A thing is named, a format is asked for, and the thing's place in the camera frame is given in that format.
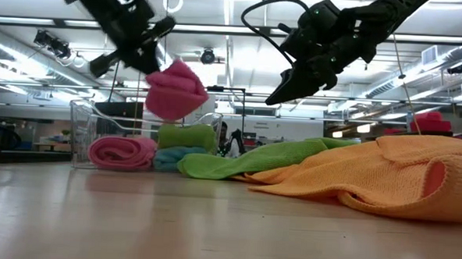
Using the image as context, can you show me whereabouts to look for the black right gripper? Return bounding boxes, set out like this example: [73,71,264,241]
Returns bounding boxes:
[265,0,362,110]

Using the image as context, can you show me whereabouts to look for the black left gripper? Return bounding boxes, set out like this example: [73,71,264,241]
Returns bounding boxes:
[89,0,178,81]

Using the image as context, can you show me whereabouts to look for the pink microfiber towel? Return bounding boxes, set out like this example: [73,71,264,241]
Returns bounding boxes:
[143,57,211,124]
[87,134,158,172]

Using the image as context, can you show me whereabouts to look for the green microfiber towel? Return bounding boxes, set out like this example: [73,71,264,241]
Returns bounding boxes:
[176,130,359,186]
[157,122,219,152]

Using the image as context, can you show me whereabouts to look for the blue microfiber towel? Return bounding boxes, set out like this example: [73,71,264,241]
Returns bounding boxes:
[153,144,208,175]

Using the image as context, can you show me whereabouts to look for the clear plastic bin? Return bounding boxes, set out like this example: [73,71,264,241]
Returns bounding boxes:
[67,98,224,176]

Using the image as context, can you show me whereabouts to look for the orange microfiber towel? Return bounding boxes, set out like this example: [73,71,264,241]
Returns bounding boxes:
[230,126,462,223]

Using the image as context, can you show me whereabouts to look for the black monitor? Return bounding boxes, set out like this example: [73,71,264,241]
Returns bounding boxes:
[93,99,144,137]

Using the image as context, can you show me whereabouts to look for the white pillar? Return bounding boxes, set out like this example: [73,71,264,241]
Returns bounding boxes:
[191,93,217,124]

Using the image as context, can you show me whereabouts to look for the person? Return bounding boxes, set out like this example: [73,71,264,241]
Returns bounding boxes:
[216,120,240,158]

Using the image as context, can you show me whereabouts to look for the black overhead crossbar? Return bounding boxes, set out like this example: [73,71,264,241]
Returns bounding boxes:
[0,15,462,47]

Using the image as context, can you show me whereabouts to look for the red object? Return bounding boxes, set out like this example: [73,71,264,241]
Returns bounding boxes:
[410,109,453,136]

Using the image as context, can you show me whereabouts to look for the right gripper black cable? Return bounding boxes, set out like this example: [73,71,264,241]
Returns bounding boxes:
[239,0,312,67]

